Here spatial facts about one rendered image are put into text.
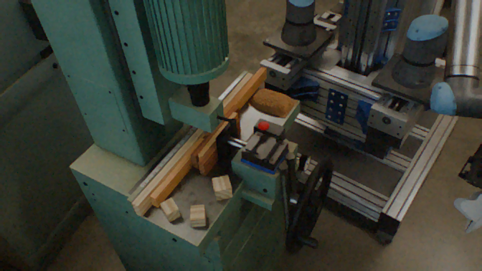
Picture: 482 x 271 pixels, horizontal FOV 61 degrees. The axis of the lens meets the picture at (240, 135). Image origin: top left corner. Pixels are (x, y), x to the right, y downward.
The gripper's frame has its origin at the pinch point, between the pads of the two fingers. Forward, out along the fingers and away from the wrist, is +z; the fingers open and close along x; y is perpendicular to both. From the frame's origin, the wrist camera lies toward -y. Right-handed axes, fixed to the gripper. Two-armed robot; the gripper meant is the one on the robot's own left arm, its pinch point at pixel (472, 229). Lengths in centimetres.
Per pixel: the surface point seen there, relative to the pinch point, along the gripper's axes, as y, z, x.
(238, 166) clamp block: 52, 16, -13
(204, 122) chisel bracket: 66, 11, -12
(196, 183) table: 60, 27, -14
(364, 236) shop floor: -5, 28, -112
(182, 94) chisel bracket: 75, 7, -13
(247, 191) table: 47, 22, -18
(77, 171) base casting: 98, 47, -25
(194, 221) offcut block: 53, 32, -3
